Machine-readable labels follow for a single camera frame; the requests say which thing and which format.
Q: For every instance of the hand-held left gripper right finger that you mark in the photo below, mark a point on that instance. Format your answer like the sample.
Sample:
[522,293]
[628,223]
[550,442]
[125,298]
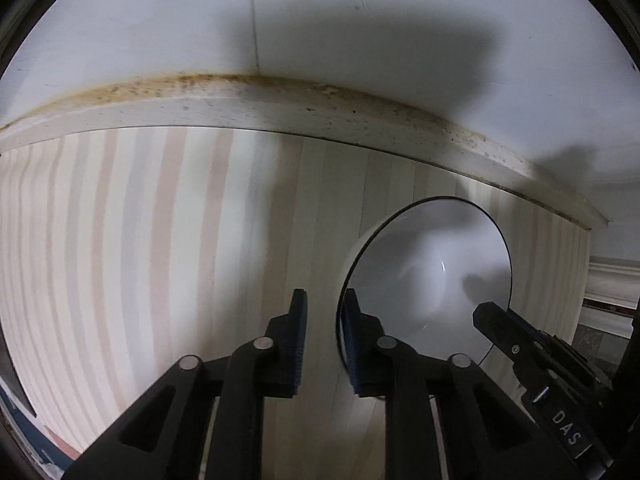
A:
[354,340]

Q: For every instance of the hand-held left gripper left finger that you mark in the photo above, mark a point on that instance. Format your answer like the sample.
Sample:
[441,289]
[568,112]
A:
[298,335]

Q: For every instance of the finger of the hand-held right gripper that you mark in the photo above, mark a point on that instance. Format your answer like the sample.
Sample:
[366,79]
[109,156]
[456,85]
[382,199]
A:
[505,332]

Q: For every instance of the white bowl with dark rim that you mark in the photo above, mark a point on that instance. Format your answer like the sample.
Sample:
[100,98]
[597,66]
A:
[425,260]

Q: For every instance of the striped counter mat with cat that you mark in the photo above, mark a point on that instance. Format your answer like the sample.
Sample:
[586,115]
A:
[150,260]

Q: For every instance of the white door frame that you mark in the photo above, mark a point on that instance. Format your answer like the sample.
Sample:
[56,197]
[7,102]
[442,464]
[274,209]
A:
[610,280]

